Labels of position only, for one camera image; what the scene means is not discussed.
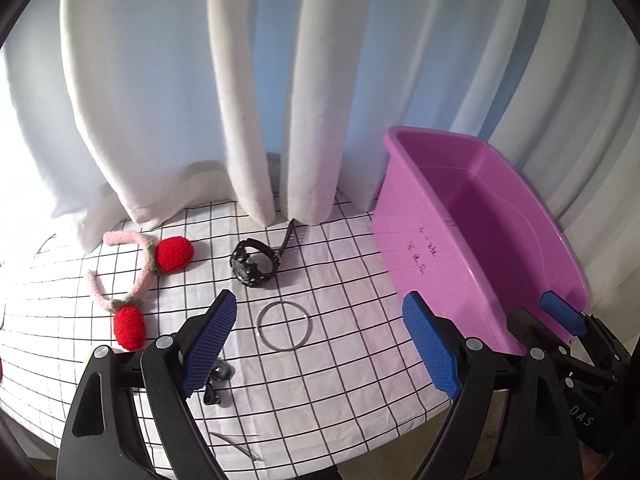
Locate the white black grid tablecloth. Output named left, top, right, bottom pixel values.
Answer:
left=1, top=196, right=448, bottom=479

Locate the black patterned bow hair tie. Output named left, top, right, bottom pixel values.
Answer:
left=202, top=358, right=237, bottom=406

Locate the pink strawberry fuzzy headband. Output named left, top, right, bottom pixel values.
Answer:
left=87, top=231, right=195, bottom=351

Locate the purple plastic bin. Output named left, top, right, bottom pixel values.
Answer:
left=371, top=127, right=590, bottom=354

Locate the thin metal hair pin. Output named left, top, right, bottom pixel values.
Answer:
left=208, top=431, right=262, bottom=462

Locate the white curtain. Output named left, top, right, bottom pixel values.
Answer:
left=1, top=0, right=639, bottom=306

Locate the black wrist watch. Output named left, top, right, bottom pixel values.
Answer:
left=229, top=220, right=295, bottom=288

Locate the large silver bangle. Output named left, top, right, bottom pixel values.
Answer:
left=255, top=300, right=314, bottom=353

